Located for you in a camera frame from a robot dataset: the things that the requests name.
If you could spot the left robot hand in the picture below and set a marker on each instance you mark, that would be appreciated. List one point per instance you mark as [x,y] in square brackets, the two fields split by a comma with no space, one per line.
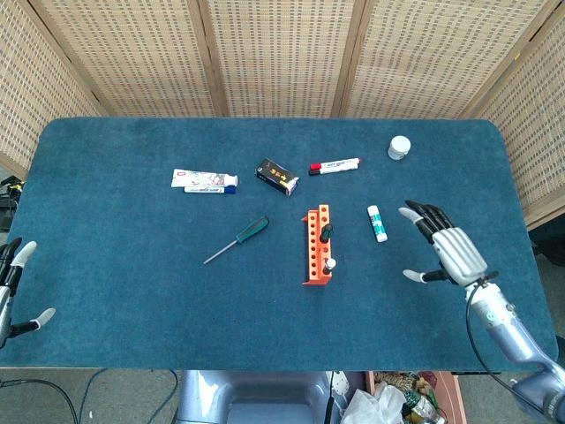
[5,305]

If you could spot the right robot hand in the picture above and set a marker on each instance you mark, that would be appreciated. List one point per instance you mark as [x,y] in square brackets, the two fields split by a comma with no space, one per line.
[459,256]

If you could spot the silver black precision screwdriver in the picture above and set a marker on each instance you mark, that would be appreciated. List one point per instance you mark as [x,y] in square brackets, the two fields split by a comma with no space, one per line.
[329,266]

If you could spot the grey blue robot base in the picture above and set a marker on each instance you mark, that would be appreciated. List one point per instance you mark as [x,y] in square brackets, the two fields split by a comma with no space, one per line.
[265,397]

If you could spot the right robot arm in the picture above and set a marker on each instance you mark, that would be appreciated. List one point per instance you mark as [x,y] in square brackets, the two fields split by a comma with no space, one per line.
[507,327]

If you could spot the white green glue stick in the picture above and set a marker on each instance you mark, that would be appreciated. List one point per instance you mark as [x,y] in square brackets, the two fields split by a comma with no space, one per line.
[377,224]

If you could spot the black floor equipment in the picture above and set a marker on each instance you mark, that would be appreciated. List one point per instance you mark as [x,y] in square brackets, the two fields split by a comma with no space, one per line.
[9,199]

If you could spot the small white jar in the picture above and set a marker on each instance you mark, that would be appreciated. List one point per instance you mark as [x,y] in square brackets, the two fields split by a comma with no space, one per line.
[399,148]

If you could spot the blue felt table cover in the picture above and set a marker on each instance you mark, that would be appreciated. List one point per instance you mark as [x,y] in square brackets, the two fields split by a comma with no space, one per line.
[132,287]

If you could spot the pink storage box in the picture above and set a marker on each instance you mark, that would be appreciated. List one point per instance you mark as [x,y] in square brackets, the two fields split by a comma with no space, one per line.
[450,397]

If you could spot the orange tool holder rack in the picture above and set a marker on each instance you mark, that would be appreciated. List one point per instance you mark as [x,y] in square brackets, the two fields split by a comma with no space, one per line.
[317,277]

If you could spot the rattan folding screen panel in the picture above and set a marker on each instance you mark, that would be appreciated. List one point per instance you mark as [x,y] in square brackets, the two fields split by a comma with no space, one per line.
[26,88]
[282,57]
[432,57]
[538,132]
[132,57]

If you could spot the green bottle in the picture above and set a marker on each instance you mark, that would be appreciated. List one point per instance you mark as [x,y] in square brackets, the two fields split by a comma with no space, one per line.
[415,399]

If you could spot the red capped white marker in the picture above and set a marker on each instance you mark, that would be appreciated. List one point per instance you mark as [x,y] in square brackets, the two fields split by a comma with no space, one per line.
[340,164]

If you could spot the black capped white marker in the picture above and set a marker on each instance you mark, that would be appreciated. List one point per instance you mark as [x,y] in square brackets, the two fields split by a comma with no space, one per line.
[312,173]

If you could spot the white plastic bag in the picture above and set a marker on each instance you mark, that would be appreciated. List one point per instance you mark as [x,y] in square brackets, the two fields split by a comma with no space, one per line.
[375,406]

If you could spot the black cardboard box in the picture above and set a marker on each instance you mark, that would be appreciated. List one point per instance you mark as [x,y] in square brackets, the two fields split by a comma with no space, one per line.
[273,174]

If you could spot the large green black screwdriver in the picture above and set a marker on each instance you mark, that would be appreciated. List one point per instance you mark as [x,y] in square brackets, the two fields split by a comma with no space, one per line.
[251,229]

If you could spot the white toothpaste tube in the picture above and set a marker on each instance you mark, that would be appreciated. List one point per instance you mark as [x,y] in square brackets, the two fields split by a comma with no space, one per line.
[198,178]

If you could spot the blue capped white marker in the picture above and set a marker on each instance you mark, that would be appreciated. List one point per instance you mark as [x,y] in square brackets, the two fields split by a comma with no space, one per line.
[207,190]

